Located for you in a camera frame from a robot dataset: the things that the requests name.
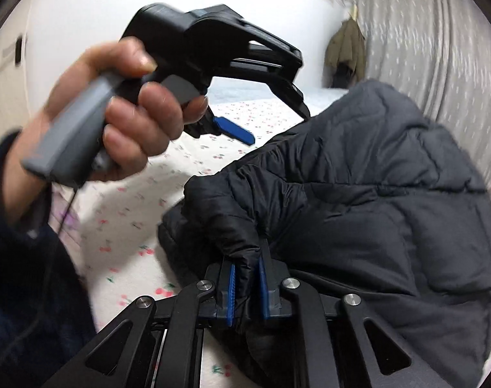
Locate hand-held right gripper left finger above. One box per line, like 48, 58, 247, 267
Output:
184, 111, 256, 147

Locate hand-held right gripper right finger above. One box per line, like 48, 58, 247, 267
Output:
213, 57, 311, 121

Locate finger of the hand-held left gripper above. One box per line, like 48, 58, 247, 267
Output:
41, 261, 236, 388
257, 238, 448, 388

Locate grey star print curtain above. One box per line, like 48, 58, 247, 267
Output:
342, 0, 491, 195

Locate person's left forearm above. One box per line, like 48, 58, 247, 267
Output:
0, 129, 98, 388

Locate person's left hand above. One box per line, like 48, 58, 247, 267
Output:
15, 36, 210, 189

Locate purple floral cloth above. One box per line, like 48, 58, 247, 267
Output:
54, 194, 84, 248

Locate black quilted jacket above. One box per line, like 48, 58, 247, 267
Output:
157, 79, 491, 388

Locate olive green hanging jacket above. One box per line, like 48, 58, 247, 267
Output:
324, 18, 367, 90

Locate cherry print bed sheet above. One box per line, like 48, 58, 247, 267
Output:
47, 97, 323, 388

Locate thin black cable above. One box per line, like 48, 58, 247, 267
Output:
57, 185, 79, 236

